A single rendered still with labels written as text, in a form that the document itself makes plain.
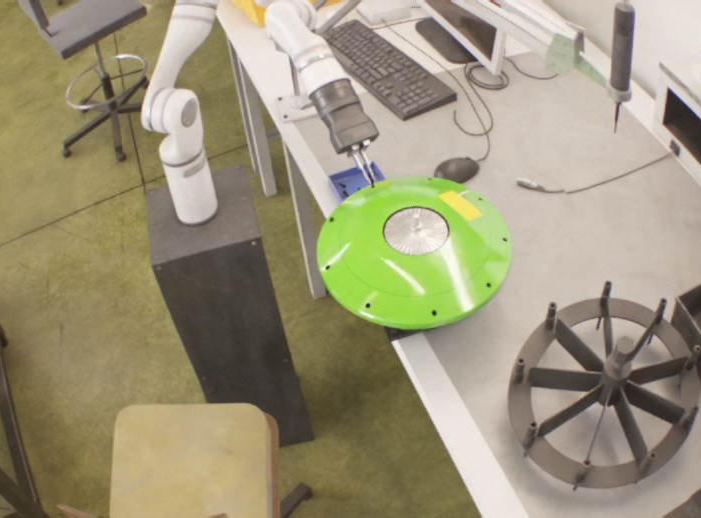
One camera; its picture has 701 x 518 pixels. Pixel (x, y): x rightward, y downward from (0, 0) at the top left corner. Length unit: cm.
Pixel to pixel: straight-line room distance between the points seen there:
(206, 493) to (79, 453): 98
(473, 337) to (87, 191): 223
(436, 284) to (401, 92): 70
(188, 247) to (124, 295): 117
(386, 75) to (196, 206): 55
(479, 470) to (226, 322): 81
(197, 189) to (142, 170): 165
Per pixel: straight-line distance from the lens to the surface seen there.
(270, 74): 197
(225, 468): 160
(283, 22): 139
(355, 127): 134
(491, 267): 124
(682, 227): 162
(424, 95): 179
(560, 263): 147
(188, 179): 160
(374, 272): 122
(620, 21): 119
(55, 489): 247
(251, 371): 197
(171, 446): 166
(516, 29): 131
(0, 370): 262
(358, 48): 198
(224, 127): 334
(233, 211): 170
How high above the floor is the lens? 201
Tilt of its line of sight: 49 degrees down
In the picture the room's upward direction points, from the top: 9 degrees counter-clockwise
